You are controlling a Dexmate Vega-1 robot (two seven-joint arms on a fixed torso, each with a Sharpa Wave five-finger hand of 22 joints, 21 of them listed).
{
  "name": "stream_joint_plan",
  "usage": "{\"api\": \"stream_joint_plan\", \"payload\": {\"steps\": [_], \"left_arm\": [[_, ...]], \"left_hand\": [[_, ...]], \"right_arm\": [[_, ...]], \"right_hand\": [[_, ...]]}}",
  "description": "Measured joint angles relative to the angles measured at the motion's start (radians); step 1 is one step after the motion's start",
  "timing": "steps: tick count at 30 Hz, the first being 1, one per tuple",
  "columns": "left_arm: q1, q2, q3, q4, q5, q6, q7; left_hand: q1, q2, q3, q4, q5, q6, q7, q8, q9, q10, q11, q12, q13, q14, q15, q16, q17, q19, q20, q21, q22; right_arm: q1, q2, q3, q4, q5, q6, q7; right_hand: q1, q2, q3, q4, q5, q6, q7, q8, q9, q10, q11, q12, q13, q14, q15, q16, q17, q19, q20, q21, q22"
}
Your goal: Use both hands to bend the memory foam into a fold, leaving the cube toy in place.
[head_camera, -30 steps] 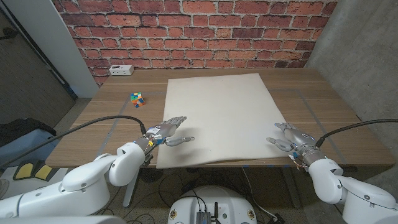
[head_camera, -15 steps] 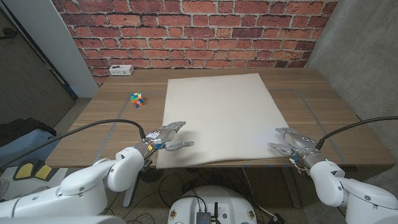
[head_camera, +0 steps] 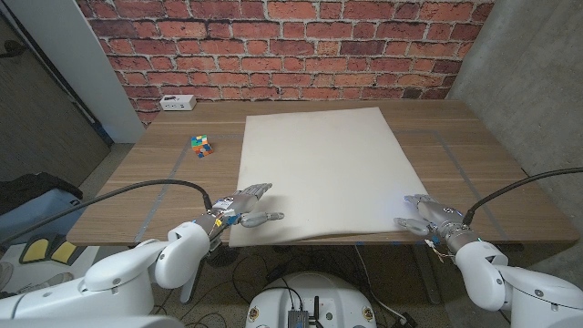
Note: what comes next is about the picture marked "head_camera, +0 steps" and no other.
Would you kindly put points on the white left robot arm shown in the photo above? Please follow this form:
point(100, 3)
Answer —
point(114, 278)

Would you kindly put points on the white robot torso edge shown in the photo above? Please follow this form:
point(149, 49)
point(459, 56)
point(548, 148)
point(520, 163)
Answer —
point(91, 322)

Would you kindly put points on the multicolour puzzle cube toy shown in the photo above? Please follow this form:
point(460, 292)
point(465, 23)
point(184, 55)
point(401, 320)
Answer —
point(201, 146)

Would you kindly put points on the white door frame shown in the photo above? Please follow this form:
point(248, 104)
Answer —
point(82, 59)

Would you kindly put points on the white floor mat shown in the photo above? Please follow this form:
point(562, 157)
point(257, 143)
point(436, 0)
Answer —
point(86, 256)

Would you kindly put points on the black antenna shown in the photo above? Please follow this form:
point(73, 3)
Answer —
point(316, 310)

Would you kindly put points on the white power strip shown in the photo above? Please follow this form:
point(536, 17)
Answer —
point(177, 103)

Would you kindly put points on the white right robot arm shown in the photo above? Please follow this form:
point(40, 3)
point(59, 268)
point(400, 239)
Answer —
point(524, 287)

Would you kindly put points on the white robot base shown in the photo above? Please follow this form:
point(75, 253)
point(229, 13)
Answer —
point(337, 296)

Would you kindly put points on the black round floor fan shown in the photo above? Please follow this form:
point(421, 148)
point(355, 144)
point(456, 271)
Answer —
point(225, 256)

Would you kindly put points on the yellow and black foot pedal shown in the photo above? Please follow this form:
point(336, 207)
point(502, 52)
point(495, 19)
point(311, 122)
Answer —
point(36, 249)

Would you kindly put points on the white table leg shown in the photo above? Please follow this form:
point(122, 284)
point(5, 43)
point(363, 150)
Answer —
point(189, 294)

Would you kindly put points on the red brick printed backdrop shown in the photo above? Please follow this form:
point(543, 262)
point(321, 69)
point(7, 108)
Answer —
point(273, 45)

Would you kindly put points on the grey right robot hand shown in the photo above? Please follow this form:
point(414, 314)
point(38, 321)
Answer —
point(439, 218)

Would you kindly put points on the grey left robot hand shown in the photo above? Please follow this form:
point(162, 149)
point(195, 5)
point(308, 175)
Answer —
point(232, 207)

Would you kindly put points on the black cloth bag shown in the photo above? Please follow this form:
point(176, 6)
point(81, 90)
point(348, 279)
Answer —
point(27, 187)

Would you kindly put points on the grey electronics box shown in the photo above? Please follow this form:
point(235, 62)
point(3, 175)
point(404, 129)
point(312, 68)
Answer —
point(298, 319)

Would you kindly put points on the cream memory foam sheet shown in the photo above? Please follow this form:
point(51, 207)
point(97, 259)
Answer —
point(328, 173)

